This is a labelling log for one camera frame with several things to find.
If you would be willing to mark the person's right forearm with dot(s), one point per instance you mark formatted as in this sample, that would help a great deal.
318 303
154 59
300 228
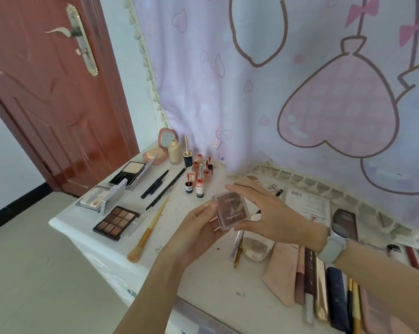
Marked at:
386 281

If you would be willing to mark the black eyeliner pencils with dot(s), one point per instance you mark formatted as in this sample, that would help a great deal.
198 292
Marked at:
154 184

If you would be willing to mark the cream gold tube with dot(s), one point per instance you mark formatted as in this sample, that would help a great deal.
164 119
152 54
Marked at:
321 292

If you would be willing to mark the pink lip gloss cap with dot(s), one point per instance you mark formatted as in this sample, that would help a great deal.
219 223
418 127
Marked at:
192 177

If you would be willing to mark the silver square palette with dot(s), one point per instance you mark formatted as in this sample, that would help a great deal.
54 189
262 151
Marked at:
94 198

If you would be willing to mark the pink lipstick cap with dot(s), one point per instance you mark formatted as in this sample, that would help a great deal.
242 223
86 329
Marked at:
207 177

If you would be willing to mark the lilac cartoon cloth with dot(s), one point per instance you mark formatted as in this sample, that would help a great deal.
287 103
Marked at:
265 100

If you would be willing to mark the black foundation bottle cap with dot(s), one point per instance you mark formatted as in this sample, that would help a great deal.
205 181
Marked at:
188 160

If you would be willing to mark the pink cushion compact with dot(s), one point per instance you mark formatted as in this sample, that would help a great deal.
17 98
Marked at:
153 156

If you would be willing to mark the blue cabinet sticker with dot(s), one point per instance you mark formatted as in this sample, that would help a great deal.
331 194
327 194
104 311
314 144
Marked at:
132 293

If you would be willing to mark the orange brown eyeshadow palette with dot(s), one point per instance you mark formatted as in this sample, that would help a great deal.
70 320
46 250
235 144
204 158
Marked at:
115 222

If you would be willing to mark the round white compact lid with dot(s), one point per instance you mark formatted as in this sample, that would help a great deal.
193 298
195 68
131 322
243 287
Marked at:
273 187

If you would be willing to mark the wooden drawer lilac front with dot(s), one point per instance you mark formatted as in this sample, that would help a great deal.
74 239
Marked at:
195 320

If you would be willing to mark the small peach lip glaze tube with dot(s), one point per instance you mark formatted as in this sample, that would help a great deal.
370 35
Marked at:
199 159

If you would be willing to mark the dark lip glaze wand cap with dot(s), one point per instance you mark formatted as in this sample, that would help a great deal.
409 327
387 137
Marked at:
210 168

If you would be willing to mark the pink four-pan eyeshadow palette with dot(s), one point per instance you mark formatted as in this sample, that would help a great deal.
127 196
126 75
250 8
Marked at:
376 316

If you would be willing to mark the black pen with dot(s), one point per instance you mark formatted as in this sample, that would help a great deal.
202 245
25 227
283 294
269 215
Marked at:
279 193

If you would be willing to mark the small red blush palette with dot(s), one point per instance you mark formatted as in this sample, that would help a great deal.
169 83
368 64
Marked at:
230 210

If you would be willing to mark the white oval compact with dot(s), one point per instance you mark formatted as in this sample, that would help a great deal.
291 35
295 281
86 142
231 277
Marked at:
256 248

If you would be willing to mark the brown wooden door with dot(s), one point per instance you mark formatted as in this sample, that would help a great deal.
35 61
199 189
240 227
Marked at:
56 118

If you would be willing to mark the person's left forearm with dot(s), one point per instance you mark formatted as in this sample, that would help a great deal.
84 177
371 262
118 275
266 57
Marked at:
150 299

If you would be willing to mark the silver mascara tube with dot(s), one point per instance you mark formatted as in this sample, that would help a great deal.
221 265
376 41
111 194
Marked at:
236 246

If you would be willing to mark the round white powder compact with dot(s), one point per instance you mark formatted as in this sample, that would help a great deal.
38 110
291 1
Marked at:
253 178

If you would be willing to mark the silver pink lipstick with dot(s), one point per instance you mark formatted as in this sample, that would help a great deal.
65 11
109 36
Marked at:
201 172

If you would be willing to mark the white table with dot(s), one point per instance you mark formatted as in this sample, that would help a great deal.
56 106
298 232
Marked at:
209 281

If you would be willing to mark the black eyeliner pencil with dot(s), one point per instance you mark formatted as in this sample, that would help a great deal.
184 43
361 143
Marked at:
166 188

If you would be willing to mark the white smartwatch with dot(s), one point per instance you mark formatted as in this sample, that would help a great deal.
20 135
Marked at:
331 248

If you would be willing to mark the beige foundation bottle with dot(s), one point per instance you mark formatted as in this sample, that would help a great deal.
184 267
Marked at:
174 154

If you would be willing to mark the small black white bottle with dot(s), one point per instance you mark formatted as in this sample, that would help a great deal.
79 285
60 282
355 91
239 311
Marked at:
200 189

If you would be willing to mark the pink lip gloss tube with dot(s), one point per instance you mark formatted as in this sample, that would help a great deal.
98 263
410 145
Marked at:
195 166

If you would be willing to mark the paper instruction sheet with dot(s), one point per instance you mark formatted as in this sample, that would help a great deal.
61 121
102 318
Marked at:
310 205

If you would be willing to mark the dark grey palette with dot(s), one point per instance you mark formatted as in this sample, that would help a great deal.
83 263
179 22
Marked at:
129 170

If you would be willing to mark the person's right hand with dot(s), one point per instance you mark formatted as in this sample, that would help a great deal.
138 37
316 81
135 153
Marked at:
286 222

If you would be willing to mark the small brown bottle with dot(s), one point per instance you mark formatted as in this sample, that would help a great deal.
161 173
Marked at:
395 252

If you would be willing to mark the navy lipstick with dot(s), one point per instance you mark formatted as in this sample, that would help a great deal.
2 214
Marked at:
338 299

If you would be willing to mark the dark foundation box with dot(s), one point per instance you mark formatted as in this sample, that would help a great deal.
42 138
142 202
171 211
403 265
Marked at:
345 219

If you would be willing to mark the person's left hand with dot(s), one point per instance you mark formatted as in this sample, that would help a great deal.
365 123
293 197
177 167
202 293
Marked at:
192 240

